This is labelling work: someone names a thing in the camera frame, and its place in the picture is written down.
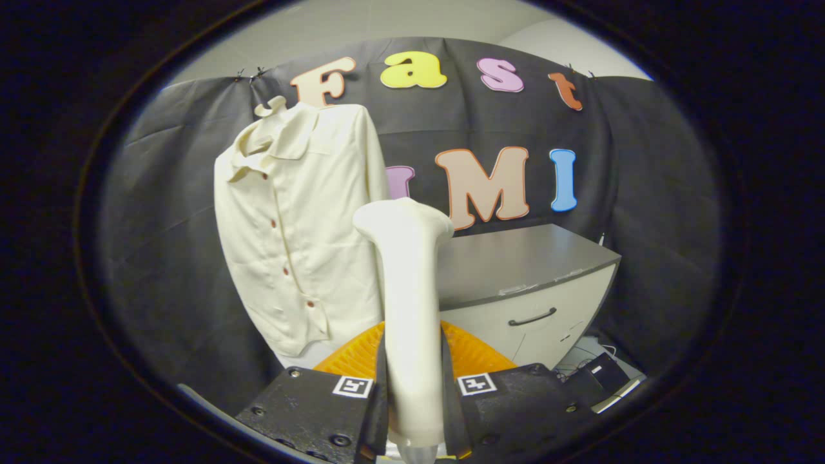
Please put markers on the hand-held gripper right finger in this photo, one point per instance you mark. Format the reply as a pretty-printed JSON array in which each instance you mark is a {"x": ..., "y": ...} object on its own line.
[{"x": 515, "y": 406}]

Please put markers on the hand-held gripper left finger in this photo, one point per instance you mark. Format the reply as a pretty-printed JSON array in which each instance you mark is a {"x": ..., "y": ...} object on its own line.
[{"x": 309, "y": 406}]

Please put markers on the cream button-up shirt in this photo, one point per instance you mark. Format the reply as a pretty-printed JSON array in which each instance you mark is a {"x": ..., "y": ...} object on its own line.
[{"x": 296, "y": 193}]

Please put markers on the cream plastic clothes hanger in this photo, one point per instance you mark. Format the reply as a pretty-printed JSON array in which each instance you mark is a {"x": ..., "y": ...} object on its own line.
[{"x": 274, "y": 106}]

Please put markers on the white fabric panel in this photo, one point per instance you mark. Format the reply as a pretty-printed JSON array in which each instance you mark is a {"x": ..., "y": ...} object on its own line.
[{"x": 309, "y": 354}]

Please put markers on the black box with white edge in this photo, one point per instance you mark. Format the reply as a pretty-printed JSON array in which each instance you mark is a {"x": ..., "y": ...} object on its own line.
[{"x": 602, "y": 380}]

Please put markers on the grey cabinet with dark top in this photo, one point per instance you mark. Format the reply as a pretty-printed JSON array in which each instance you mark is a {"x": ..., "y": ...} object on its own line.
[{"x": 515, "y": 258}]

